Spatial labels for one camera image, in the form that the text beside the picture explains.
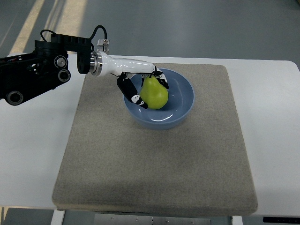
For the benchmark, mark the grey felt mat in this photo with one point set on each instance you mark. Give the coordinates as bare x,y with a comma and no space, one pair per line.
198,168

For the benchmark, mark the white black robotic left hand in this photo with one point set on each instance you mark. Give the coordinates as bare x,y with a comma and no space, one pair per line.
121,67

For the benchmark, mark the white table frame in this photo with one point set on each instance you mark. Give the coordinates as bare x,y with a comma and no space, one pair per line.
111,219

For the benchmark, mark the blue ceramic bowl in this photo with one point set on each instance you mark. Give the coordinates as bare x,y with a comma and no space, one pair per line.
180,102

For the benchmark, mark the green pear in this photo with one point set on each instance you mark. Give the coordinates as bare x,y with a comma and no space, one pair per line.
153,93

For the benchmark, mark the upper metal floor plate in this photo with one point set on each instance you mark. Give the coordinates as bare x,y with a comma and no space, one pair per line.
103,42

